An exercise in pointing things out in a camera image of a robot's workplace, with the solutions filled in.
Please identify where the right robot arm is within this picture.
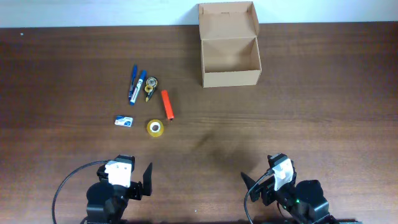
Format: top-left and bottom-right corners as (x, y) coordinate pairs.
(241, 153), (358, 224)

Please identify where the black cable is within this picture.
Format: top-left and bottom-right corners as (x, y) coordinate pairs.
(51, 160), (110, 224)
(243, 169), (275, 224)

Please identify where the yellow black correction tape dispenser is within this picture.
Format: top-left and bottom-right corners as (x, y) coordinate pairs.
(144, 77), (158, 102)

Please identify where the blue white marker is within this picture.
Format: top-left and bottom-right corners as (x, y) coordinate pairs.
(129, 70), (147, 105)

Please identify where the orange red stapler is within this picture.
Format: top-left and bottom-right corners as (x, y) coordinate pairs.
(161, 90), (175, 121)

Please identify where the blue white staples box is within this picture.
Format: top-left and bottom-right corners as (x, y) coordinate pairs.
(114, 116), (134, 128)

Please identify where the left black cable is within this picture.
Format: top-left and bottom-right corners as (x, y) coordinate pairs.
(51, 160), (110, 224)

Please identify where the blue ballpoint pen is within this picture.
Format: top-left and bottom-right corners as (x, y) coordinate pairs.
(128, 64), (137, 100)

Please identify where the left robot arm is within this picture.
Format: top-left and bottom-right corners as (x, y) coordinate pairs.
(86, 155), (153, 224)

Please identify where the right black cable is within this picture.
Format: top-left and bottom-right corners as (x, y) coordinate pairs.
(243, 169), (275, 224)

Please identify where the yellow adhesive tape roll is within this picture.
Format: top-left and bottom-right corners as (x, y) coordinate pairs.
(147, 119), (164, 138)

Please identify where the brown cardboard box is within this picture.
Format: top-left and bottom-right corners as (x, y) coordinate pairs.
(198, 1), (262, 88)

